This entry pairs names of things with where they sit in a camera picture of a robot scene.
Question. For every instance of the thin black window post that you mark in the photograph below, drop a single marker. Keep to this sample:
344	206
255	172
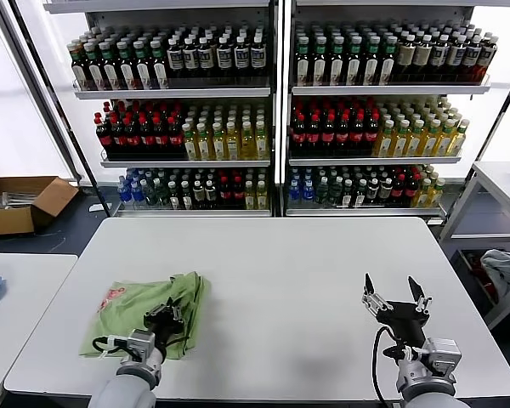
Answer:
63	106

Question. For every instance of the blue water bottle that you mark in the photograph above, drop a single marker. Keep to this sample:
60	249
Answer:
137	196
308	193
124	196
294	193

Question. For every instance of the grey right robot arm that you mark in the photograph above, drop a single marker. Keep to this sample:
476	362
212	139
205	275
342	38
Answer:
429	397

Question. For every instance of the dark drink bottle beige label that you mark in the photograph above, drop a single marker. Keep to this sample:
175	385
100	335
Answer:
406	55
423	55

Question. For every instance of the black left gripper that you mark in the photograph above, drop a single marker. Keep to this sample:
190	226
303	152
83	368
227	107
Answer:
166	325

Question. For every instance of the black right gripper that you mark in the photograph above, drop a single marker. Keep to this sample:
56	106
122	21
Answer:
401	319

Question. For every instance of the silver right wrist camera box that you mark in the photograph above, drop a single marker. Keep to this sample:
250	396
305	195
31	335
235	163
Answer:
442	353

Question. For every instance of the grey crumpled cloth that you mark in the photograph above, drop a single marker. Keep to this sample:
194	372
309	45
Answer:
503	272

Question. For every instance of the grey-framed white side table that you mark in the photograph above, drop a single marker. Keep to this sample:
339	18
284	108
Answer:
501	178

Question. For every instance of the dark drink bottle blue label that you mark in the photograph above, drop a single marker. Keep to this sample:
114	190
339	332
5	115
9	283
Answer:
440	55
204	57
473	55
175	57
258	55
241	56
190	57
457	55
223	57

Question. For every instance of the red fabric item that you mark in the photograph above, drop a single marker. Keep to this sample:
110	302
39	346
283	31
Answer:
484	276

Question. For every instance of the green t-shirt red print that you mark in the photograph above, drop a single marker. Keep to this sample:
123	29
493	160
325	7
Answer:
123	327

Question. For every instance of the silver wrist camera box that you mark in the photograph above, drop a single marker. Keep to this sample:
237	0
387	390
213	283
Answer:
141	344
442	353

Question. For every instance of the cola bottle red cap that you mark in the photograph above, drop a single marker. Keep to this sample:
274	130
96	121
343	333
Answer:
132	140
398	193
357	138
103	140
117	140
342	138
146	140
238	195
314	138
411	192
299	138
175	140
225	195
160	140
371	138
328	138

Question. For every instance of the grey metal brackets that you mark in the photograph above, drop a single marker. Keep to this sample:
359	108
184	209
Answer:
13	199

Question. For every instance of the yellow juice bottle green label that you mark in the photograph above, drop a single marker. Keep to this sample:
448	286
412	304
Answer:
386	142
247	146
250	196
459	142
425	194
218	146
232	146
262	195
446	142
415	142
430	142
400	142
261	146
438	193
204	146
190	146

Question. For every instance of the grey metal shelf unit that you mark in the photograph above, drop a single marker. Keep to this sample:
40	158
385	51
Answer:
387	90
174	92

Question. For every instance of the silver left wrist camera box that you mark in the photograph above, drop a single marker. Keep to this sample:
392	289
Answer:
141	344

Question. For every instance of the small dark bottle beige label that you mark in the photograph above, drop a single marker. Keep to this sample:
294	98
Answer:
385	192
211	194
372	193
199	195

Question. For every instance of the reddish drink bottle white label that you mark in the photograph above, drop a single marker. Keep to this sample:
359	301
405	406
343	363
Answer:
487	55

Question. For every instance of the plain white side table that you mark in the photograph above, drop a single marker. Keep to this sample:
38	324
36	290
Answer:
25	297

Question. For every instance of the brown cardboard box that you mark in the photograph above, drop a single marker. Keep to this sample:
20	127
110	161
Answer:
8	221

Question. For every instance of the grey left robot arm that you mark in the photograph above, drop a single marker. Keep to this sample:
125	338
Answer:
119	391

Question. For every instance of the dark tea bottle green cap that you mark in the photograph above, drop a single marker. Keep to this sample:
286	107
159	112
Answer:
78	68
158	68
143	68
371	64
93	68
387	64
353	64
125	68
109	68
303	64
319	64
336	64

